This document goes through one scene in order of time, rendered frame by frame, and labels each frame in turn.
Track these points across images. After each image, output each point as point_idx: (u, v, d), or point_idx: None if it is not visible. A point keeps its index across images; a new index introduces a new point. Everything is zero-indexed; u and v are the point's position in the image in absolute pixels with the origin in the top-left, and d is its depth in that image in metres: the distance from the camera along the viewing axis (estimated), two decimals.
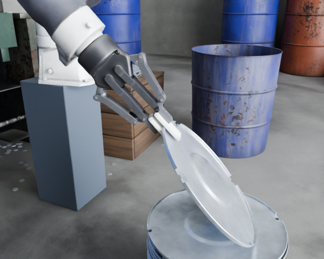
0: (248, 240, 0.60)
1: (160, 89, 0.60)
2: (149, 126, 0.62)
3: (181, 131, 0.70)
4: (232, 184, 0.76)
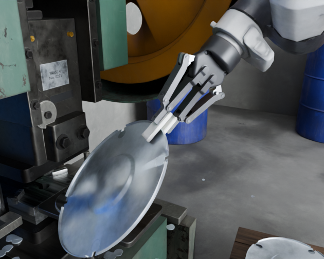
0: (68, 202, 0.69)
1: (164, 88, 0.60)
2: None
3: (157, 160, 0.57)
4: (91, 248, 0.54)
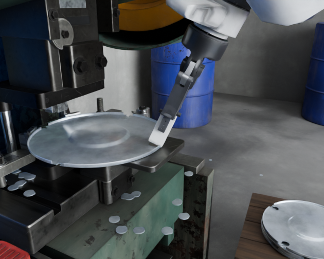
0: (48, 128, 0.74)
1: None
2: (168, 124, 0.61)
3: (151, 143, 0.66)
4: (58, 160, 0.59)
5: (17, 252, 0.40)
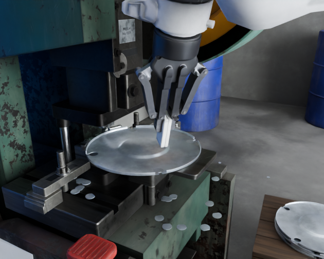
0: None
1: (189, 103, 0.60)
2: (158, 123, 0.60)
3: (187, 141, 0.86)
4: (155, 171, 0.71)
5: (106, 242, 0.53)
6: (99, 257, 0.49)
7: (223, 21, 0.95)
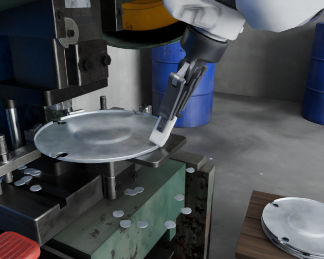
0: None
1: None
2: (166, 124, 0.60)
3: (133, 116, 0.81)
4: (153, 145, 0.65)
5: (27, 241, 0.42)
6: None
7: None
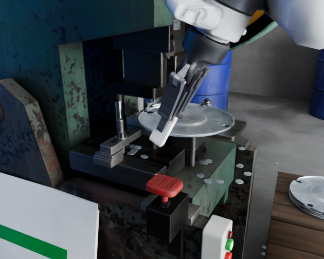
0: None
1: None
2: (166, 124, 0.60)
3: None
4: (204, 107, 1.09)
5: (174, 179, 0.69)
6: (172, 187, 0.66)
7: None
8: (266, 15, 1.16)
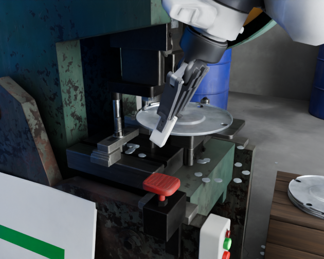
0: None
1: (186, 99, 0.63)
2: (165, 124, 0.60)
3: None
4: (148, 110, 1.05)
5: (171, 177, 0.69)
6: (168, 185, 0.65)
7: None
8: None
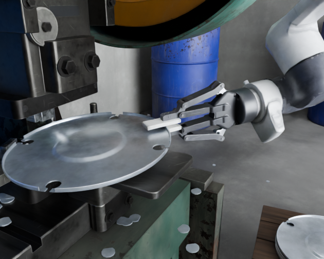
0: None
1: (187, 97, 0.63)
2: None
3: None
4: None
5: None
6: None
7: (128, 14, 0.83)
8: None
